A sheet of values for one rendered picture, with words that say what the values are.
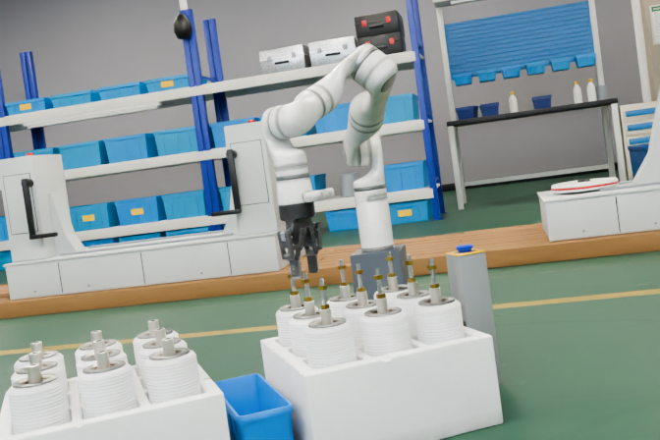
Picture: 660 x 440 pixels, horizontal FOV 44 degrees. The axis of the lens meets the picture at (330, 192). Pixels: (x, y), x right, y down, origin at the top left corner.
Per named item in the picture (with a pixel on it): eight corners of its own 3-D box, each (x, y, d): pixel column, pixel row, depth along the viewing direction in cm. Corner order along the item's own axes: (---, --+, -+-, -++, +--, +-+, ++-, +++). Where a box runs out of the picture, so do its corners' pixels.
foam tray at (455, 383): (270, 415, 188) (259, 339, 188) (424, 381, 200) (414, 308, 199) (318, 470, 151) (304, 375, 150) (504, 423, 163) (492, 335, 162)
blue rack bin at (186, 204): (188, 215, 731) (184, 192, 730) (227, 209, 722) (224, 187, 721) (164, 220, 682) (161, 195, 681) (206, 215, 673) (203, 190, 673)
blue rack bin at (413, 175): (386, 190, 692) (383, 165, 691) (431, 184, 684) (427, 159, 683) (378, 193, 643) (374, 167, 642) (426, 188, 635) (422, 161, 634)
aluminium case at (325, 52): (319, 72, 688) (316, 48, 687) (362, 65, 682) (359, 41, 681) (310, 67, 646) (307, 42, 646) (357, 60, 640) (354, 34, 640)
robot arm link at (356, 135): (345, 98, 209) (381, 93, 210) (339, 144, 234) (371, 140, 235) (351, 130, 206) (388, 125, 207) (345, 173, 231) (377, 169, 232)
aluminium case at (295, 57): (276, 79, 698) (273, 56, 697) (318, 72, 688) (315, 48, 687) (260, 75, 657) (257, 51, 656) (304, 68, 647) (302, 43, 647)
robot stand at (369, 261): (371, 350, 239) (357, 248, 238) (418, 346, 236) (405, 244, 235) (363, 362, 226) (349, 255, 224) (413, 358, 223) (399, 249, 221)
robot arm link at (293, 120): (285, 109, 162) (327, 83, 171) (256, 115, 168) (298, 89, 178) (299, 141, 164) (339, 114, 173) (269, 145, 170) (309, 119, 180)
